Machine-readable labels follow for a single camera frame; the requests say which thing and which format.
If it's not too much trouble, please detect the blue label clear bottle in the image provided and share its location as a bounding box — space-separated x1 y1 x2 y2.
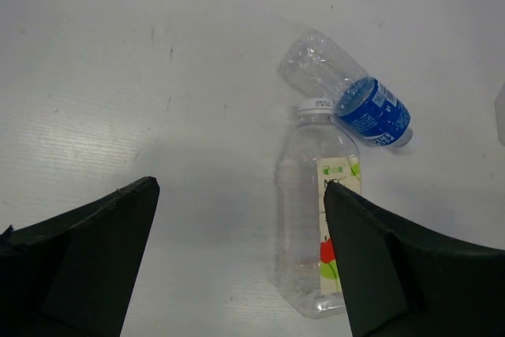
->
278 29 414 154

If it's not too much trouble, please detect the white plastic bin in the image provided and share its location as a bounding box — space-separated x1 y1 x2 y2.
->
494 84 505 145

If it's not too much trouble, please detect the apple juice clear bottle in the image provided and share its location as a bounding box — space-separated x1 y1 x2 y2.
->
275 98 361 319

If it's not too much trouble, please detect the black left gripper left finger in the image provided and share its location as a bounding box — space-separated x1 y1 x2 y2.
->
1 177 160 336

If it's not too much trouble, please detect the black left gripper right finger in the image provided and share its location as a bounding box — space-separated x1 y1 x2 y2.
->
324 182 504 336

